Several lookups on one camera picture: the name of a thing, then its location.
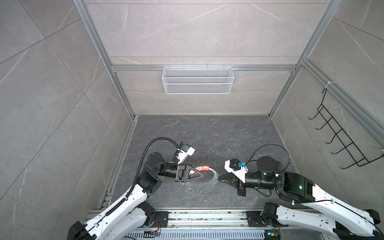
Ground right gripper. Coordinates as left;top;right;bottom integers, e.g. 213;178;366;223
217;171;278;197

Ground metal keyring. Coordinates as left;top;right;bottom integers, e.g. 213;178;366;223
184;168;219;194

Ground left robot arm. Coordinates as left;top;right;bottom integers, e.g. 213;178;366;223
67;144;210;240

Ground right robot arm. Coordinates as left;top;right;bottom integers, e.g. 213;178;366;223
219;156;384;240

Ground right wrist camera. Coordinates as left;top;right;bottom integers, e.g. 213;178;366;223
225;159;248;184

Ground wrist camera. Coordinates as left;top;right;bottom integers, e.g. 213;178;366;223
173;144;195;165
225;159;248;184

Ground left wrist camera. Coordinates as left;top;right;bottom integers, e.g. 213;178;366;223
173;144;195;165

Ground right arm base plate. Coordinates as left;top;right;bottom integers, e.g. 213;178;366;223
246;210;288;227

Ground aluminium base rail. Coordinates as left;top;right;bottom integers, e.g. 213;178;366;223
86;208;334;232

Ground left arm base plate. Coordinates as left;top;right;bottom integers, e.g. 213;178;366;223
149;211;170;228

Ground slotted cable duct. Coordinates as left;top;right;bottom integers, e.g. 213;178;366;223
122;230;265;240

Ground white wire mesh basket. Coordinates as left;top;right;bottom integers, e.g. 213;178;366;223
162;67;235;95

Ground black wire hook rack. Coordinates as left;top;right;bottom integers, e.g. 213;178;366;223
308;88;384;170

